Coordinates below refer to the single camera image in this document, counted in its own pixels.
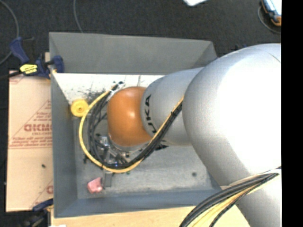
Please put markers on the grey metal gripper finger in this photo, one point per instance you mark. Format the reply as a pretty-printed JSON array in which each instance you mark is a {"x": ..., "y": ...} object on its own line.
[{"x": 108, "y": 180}]

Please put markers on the pink sponge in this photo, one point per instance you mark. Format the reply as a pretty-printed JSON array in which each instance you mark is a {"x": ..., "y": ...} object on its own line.
[{"x": 95, "y": 185}]

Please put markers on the grey metal bin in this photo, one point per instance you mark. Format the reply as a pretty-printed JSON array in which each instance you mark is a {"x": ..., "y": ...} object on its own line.
[{"x": 151, "y": 178}]

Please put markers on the brown cardboard board, red print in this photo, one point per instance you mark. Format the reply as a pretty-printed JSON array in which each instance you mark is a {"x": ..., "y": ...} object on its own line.
[{"x": 28, "y": 131}]

